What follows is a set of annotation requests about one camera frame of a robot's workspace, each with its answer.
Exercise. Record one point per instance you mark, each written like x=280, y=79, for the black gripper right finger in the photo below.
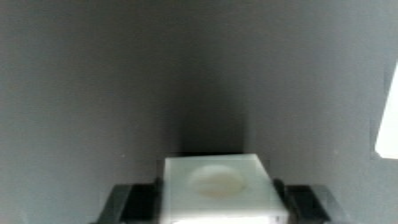
x=312, y=206

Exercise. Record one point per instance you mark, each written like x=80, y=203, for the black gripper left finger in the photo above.
x=131, y=205

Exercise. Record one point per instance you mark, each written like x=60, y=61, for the white chair nut cube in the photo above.
x=218, y=191

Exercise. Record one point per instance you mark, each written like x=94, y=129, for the flat white chair back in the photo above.
x=385, y=143

